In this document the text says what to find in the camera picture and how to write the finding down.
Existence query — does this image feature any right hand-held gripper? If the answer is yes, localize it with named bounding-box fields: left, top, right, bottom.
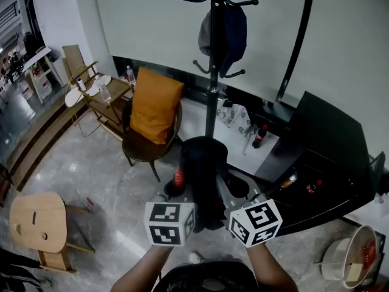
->
left=216, top=170, right=284, bottom=249

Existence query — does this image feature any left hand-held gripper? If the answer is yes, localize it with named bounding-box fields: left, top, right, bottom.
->
left=144, top=178, right=197, bottom=246

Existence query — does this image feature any black garment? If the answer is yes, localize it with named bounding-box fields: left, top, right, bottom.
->
left=164, top=135, right=250, bottom=233

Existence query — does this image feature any black metal coat rack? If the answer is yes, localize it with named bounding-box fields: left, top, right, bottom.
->
left=173, top=0, right=260, bottom=139

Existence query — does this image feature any person's left forearm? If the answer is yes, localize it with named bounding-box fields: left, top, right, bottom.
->
left=109, top=245, right=176, bottom=292

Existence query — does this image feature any person's right forearm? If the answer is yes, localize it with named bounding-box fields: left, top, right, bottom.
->
left=245, top=242, right=300, bottom=292

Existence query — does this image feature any orange drink can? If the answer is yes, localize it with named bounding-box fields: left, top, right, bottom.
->
left=280, top=171, right=298, bottom=189

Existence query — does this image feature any large cola bottle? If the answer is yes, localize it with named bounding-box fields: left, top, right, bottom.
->
left=252, top=123, right=269, bottom=150

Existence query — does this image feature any brown round chair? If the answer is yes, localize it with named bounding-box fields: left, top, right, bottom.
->
left=121, top=97, right=184, bottom=183

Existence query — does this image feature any small cola bottle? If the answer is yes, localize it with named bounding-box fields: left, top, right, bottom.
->
left=305, top=178, right=323, bottom=194

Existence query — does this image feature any white patterned bag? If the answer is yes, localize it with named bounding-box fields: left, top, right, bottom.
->
left=217, top=102, right=259, bottom=136

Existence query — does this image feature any person's black printed shirt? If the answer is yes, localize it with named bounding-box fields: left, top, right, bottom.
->
left=156, top=260, right=259, bottom=292

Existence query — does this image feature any orange cushion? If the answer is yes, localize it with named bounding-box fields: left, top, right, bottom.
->
left=129, top=67, right=185, bottom=145

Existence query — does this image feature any black bundle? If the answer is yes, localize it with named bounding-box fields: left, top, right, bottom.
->
left=223, top=85, right=268, bottom=115

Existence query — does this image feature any black cabinet with door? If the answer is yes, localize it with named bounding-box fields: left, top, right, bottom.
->
left=253, top=90, right=387, bottom=237

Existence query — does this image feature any beige round bin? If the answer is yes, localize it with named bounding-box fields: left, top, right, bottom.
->
left=320, top=224, right=379, bottom=289

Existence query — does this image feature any wooden shelf cart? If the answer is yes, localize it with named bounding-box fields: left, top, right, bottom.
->
left=83, top=76, right=136, bottom=142

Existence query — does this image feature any clear plastic water bottle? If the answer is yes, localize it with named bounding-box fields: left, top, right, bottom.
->
left=98, top=82, right=112, bottom=103

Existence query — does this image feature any white oval dish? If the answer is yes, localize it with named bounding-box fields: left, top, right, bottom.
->
left=88, top=74, right=112, bottom=97

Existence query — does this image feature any light wooden stool table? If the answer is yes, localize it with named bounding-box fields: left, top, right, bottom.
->
left=9, top=192, right=95, bottom=273

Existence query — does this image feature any small cardboard box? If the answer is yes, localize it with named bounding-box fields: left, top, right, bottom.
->
left=346, top=262, right=364, bottom=283

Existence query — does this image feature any red packet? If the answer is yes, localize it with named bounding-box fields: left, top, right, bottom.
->
left=361, top=239, right=377, bottom=270

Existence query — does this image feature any wooden step platform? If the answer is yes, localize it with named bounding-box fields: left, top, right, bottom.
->
left=5, top=102, right=89, bottom=193

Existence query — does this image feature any navy baseball cap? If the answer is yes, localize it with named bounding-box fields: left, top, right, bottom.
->
left=198, top=5, right=248, bottom=76

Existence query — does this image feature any black curved metal bar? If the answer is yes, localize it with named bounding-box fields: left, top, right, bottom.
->
left=275, top=0, right=317, bottom=103

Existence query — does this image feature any leaning wooden board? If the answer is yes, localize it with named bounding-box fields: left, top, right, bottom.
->
left=62, top=44, right=91, bottom=85

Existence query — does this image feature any large water jug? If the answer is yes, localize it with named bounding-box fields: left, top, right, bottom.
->
left=18, top=79, right=34, bottom=100

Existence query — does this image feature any white table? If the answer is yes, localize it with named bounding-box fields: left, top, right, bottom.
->
left=22, top=46, right=66, bottom=97

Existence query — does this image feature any gold frame chair white seat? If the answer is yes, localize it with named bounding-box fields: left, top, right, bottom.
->
left=64, top=60, right=101, bottom=139

